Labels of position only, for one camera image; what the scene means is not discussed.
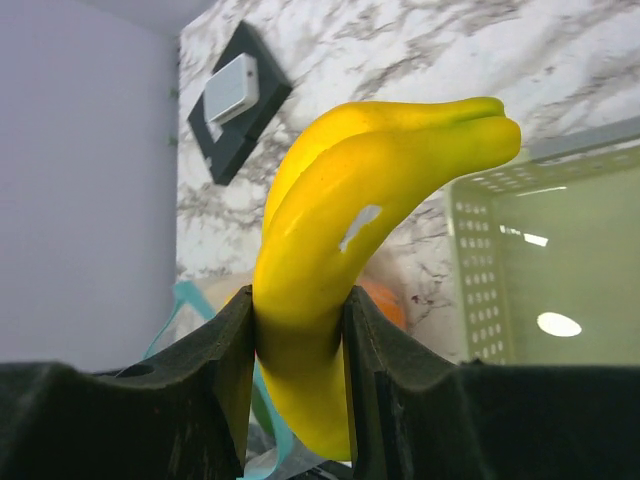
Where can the black flat box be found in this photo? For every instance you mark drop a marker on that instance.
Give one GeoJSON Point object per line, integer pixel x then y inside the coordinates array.
{"type": "Point", "coordinates": [226, 147]}

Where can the pale green plastic basket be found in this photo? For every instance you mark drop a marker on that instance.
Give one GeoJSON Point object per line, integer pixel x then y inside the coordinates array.
{"type": "Point", "coordinates": [546, 252]}

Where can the yellow toy banana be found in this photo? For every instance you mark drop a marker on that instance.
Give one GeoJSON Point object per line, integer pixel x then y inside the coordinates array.
{"type": "Point", "coordinates": [350, 178]}

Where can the orange toy orange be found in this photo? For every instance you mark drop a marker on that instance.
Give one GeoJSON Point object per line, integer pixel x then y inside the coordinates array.
{"type": "Point", "coordinates": [386, 301]}

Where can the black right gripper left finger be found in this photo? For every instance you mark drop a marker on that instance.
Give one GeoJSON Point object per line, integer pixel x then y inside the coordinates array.
{"type": "Point", "coordinates": [181, 414]}

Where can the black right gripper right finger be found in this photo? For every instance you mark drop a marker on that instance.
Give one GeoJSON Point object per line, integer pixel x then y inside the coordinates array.
{"type": "Point", "coordinates": [414, 415]}

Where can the small white device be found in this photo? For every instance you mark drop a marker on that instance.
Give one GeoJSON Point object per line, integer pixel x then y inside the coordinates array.
{"type": "Point", "coordinates": [232, 90]}

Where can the yellow toy pear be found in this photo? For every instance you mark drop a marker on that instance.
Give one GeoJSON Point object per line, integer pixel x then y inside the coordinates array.
{"type": "Point", "coordinates": [219, 291]}

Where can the green toy fruit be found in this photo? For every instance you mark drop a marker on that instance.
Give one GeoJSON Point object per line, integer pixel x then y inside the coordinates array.
{"type": "Point", "coordinates": [258, 403]}

